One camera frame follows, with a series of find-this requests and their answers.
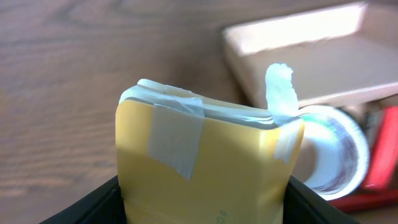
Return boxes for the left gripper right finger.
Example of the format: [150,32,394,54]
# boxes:
[283,176,359,224]

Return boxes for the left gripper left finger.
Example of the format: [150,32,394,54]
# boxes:
[40,176,126,224]

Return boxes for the beige masking tape roll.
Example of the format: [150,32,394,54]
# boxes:
[293,105,370,200]

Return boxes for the red black stapler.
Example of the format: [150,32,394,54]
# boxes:
[329,189,397,213]

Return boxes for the yellow sticky note pad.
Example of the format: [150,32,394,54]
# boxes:
[115,63,304,224]

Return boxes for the red utility knife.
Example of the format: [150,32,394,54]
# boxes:
[362,106,397,191]

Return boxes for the brown cardboard box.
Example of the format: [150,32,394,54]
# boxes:
[223,2,397,108]

